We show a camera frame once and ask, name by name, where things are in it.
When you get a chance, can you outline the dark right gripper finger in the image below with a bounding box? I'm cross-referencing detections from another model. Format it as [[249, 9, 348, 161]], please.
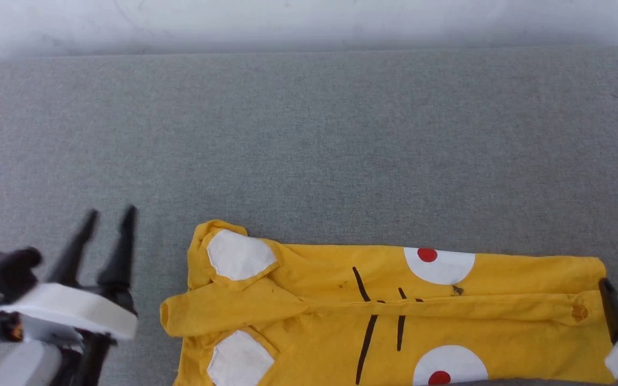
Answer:
[[598, 277, 618, 345]]

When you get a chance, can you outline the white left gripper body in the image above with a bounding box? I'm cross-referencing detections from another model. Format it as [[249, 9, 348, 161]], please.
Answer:
[[0, 283, 139, 342]]

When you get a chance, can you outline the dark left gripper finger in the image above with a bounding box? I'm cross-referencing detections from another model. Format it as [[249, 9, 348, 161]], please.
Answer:
[[45, 209, 100, 288], [97, 204, 139, 314]]

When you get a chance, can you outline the yellow printed shirt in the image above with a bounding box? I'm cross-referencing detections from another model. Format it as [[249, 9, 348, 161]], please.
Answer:
[[159, 219, 616, 386]]

